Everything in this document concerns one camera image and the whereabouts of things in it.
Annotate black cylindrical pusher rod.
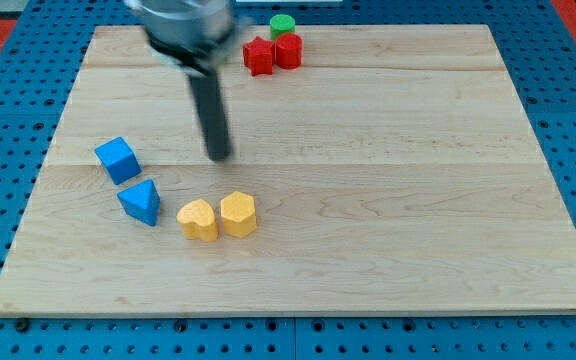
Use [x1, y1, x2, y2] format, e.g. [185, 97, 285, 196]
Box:
[188, 69, 232, 162]

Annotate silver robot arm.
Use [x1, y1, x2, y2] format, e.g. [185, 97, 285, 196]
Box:
[124, 0, 249, 162]

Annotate yellow hexagon block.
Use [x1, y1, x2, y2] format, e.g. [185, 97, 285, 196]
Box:
[220, 191, 257, 238]

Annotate yellow heart block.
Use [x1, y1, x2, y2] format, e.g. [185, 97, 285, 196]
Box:
[176, 199, 219, 242]

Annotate red star block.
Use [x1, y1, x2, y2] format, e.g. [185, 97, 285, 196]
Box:
[242, 36, 276, 76]

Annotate red cylinder block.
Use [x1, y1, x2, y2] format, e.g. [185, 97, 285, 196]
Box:
[275, 32, 303, 69]

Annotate green cylinder block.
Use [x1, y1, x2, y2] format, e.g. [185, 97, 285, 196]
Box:
[269, 14, 296, 40]

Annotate blue cube block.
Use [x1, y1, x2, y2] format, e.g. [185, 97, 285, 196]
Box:
[94, 137, 142, 185]

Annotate blue triangle block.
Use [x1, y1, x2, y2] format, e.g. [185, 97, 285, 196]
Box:
[117, 179, 160, 226]

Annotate wooden board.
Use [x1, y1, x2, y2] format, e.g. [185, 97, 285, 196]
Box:
[0, 25, 576, 319]

